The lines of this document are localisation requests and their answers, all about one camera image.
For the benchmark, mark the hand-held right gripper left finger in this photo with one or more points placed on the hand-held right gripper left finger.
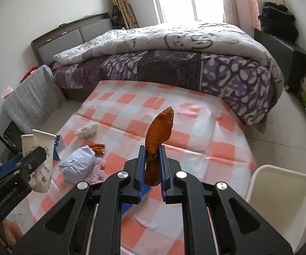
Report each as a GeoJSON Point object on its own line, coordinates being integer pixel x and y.
{"type": "Point", "coordinates": [141, 162]}

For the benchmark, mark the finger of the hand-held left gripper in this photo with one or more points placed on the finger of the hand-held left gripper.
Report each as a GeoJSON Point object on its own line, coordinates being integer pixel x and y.
{"type": "Point", "coordinates": [9, 162]}
{"type": "Point", "coordinates": [29, 162]}

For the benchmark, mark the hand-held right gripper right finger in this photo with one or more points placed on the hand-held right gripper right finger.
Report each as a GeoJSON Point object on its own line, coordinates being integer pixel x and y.
{"type": "Point", "coordinates": [163, 170]}

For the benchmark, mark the orange peel strip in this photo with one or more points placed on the orange peel strip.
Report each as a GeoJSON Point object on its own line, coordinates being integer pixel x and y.
{"type": "Point", "coordinates": [157, 132]}

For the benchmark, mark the grey paper ball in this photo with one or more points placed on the grey paper ball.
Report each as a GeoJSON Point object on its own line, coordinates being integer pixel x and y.
{"type": "Point", "coordinates": [76, 164]}

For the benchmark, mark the white tissue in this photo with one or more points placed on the white tissue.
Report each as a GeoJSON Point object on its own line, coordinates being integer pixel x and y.
{"type": "Point", "coordinates": [87, 130]}

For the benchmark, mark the white plastic bin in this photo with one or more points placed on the white plastic bin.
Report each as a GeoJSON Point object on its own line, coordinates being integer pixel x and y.
{"type": "Point", "coordinates": [277, 191]}

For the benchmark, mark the person's left hand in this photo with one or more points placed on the person's left hand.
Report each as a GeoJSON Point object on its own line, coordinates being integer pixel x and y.
{"type": "Point", "coordinates": [13, 231]}

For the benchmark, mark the black box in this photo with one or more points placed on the black box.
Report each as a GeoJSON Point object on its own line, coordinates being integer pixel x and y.
{"type": "Point", "coordinates": [12, 135]}

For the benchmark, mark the pink fluffy cloth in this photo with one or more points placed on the pink fluffy cloth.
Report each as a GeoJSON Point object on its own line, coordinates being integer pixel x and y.
{"type": "Point", "coordinates": [99, 167]}

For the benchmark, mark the small orange peel pieces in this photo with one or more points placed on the small orange peel pieces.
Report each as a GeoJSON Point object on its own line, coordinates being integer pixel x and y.
{"type": "Point", "coordinates": [97, 148]}

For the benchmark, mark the orange white checked tablecloth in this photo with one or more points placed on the orange white checked tablecloth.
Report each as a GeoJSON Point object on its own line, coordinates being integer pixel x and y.
{"type": "Point", "coordinates": [195, 132]}

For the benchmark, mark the grey checked cushion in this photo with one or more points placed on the grey checked cushion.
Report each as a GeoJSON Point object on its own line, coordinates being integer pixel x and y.
{"type": "Point", "coordinates": [33, 95]}

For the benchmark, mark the white paper packet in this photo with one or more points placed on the white paper packet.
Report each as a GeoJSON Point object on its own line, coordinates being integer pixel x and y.
{"type": "Point", "coordinates": [6, 92]}

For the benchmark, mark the red cloth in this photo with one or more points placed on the red cloth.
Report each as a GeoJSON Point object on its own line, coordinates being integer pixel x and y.
{"type": "Point", "coordinates": [29, 73]}

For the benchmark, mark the purple patterned blanket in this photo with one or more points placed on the purple patterned blanket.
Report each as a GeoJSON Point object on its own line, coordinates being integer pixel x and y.
{"type": "Point", "coordinates": [222, 79]}

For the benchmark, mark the grey bed headboard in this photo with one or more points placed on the grey bed headboard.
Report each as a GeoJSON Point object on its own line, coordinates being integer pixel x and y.
{"type": "Point", "coordinates": [89, 30]}

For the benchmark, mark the black bag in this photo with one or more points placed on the black bag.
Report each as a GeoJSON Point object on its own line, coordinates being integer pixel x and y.
{"type": "Point", "coordinates": [118, 18]}

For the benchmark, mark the black cabinet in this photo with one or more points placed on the black cabinet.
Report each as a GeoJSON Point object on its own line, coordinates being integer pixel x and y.
{"type": "Point", "coordinates": [277, 58]}

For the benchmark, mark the light curtain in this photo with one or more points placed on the light curtain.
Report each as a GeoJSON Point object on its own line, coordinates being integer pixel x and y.
{"type": "Point", "coordinates": [230, 0]}

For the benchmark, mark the pile of black clothes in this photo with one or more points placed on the pile of black clothes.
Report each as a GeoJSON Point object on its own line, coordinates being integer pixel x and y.
{"type": "Point", "coordinates": [277, 21]}

